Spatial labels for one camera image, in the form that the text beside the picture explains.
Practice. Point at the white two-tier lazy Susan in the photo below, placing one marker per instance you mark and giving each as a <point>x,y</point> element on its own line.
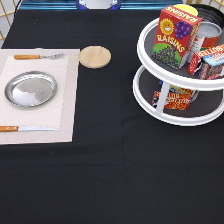
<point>153,80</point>

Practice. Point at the black ribbed bowl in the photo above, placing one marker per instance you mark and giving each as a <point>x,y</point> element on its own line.
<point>210,14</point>

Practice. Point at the round wooden coaster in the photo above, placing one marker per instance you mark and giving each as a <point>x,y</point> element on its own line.
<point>94,57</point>

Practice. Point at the wooden handled knife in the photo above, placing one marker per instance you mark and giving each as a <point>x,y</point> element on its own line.
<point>25,128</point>

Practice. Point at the red raisins box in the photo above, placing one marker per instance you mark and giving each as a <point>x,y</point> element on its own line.
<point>175,36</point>

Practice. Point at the red butter box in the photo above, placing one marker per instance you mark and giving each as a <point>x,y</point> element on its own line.
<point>208,64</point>

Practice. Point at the silver metal plate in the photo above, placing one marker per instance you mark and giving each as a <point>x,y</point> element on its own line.
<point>30,89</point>

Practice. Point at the yellow green cylindrical canister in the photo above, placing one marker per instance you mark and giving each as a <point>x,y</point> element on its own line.
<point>187,8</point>

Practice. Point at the beige woven placemat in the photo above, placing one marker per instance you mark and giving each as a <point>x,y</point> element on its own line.
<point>58,112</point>

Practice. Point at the black table cloth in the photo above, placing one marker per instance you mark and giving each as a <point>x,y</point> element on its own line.
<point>123,166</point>

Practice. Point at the orange red box lower tier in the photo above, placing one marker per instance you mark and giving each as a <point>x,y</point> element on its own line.
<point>173,101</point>

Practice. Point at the red and white soup can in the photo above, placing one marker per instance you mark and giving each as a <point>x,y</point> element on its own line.
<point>207,37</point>

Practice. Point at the wooden handled fork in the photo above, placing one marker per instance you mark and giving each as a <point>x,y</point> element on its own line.
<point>27,57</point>

